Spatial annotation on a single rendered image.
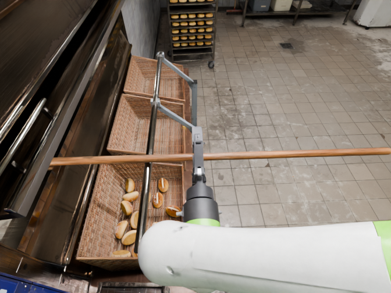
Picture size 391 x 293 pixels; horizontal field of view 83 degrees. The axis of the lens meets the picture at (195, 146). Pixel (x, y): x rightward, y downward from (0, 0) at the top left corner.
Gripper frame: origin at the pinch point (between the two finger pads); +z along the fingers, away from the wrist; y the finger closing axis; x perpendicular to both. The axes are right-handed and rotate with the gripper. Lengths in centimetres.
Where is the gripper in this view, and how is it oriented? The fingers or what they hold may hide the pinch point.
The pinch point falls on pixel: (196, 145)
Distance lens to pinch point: 71.4
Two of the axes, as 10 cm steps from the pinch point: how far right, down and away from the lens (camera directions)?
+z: -0.4, -7.7, 6.4
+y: 0.0, 6.4, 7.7
